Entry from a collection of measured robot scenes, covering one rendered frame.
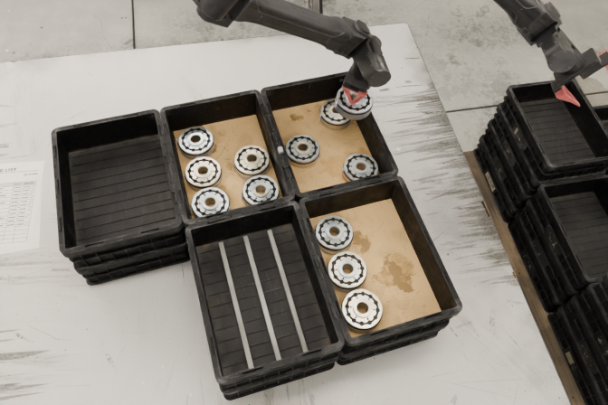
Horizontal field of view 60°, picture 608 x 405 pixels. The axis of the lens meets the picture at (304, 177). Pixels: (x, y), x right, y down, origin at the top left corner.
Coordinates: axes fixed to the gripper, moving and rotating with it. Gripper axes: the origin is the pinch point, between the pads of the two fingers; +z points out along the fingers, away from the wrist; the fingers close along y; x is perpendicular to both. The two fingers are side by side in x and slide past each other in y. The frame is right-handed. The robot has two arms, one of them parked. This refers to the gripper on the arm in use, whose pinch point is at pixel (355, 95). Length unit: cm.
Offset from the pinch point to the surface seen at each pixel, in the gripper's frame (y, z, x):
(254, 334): -64, 23, -2
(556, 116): 77, 52, -71
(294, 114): 3.6, 23.0, 17.9
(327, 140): -1.2, 22.4, 4.3
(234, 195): -30.9, 23.6, 20.8
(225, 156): -20.2, 23.8, 29.5
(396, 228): -20.8, 21.3, -24.7
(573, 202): 46, 63, -88
